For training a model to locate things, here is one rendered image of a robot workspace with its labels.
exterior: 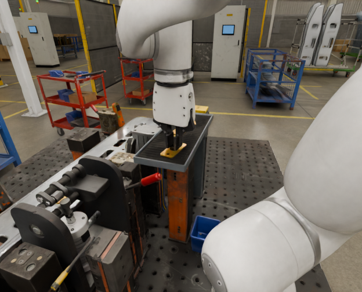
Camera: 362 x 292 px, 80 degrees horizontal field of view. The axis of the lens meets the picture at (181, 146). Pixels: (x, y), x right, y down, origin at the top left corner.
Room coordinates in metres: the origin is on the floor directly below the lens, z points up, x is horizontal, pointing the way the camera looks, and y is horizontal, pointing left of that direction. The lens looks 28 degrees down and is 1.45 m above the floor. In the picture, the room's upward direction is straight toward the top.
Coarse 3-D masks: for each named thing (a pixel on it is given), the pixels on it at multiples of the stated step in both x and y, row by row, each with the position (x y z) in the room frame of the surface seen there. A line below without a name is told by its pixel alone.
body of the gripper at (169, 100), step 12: (156, 84) 0.51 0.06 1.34; (168, 84) 0.48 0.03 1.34; (180, 84) 0.48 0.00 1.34; (156, 96) 0.51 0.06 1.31; (168, 96) 0.49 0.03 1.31; (180, 96) 0.52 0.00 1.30; (192, 96) 0.50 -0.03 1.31; (156, 108) 0.51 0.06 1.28; (168, 108) 0.49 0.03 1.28; (180, 108) 0.48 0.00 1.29; (192, 108) 0.50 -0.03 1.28; (156, 120) 0.51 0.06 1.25; (168, 120) 0.49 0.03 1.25; (180, 120) 0.48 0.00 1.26
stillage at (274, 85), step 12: (252, 60) 5.41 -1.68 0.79; (264, 60) 4.28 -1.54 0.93; (276, 60) 4.25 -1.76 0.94; (288, 60) 4.22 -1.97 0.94; (300, 60) 4.20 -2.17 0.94; (288, 72) 4.89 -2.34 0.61; (300, 72) 4.19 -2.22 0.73; (252, 84) 4.76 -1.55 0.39; (276, 84) 4.51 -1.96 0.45; (252, 96) 4.50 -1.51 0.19; (264, 96) 4.62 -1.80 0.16; (276, 96) 4.62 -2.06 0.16; (288, 96) 4.52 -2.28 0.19
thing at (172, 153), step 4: (172, 144) 0.52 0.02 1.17; (184, 144) 0.54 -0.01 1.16; (168, 148) 0.51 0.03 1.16; (172, 148) 0.50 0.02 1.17; (180, 148) 0.51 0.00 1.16; (164, 152) 0.49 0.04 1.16; (168, 152) 0.49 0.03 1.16; (172, 152) 0.49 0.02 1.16; (176, 152) 0.49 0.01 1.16; (168, 156) 0.47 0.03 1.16; (172, 156) 0.47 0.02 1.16
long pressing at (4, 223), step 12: (132, 120) 1.14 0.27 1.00; (144, 120) 1.13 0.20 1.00; (120, 132) 0.97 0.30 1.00; (108, 144) 0.84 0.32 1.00; (108, 156) 0.74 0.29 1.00; (48, 180) 0.59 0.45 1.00; (36, 192) 0.52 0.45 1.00; (36, 204) 0.47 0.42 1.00; (72, 204) 0.47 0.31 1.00; (0, 216) 0.43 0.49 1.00; (0, 228) 0.39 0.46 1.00; (12, 228) 0.39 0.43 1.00; (12, 240) 0.35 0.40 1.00; (0, 252) 0.32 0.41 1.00
